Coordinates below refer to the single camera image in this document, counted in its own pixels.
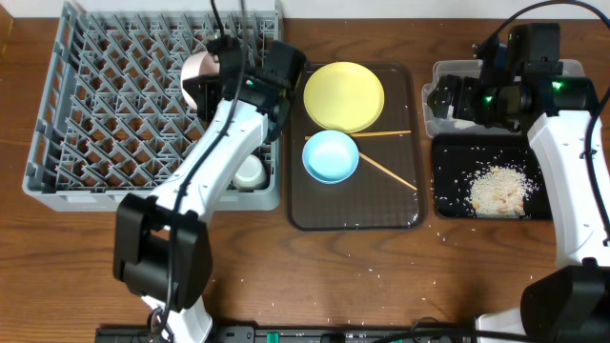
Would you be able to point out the yellow plate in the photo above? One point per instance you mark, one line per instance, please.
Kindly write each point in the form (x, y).
(344, 96)

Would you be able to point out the black waste tray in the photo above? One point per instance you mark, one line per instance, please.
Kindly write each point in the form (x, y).
(455, 156)

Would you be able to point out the wooden chopstick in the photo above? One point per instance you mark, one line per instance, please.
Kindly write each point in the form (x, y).
(381, 168)
(359, 134)

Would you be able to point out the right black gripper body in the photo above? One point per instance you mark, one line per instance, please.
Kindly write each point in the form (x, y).
(468, 98)

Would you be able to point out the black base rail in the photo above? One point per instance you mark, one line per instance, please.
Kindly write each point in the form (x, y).
(245, 334)

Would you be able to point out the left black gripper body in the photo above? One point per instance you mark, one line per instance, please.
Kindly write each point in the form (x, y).
(206, 95)

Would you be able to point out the light blue bowl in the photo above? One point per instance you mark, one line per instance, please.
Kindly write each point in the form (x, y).
(330, 157)

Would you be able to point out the clear plastic bin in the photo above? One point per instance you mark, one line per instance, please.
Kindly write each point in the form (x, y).
(528, 89)

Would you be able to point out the dark brown serving tray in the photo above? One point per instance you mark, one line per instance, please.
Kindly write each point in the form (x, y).
(369, 199)

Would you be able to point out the white plastic cup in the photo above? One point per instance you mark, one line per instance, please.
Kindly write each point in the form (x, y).
(250, 176)

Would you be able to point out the rice and food scraps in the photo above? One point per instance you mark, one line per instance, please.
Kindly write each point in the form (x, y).
(499, 192)

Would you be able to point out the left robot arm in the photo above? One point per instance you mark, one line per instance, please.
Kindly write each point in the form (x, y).
(162, 250)

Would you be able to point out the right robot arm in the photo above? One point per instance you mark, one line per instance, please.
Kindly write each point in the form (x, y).
(572, 303)

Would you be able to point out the grey dish rack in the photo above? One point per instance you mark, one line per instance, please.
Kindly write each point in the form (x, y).
(112, 119)

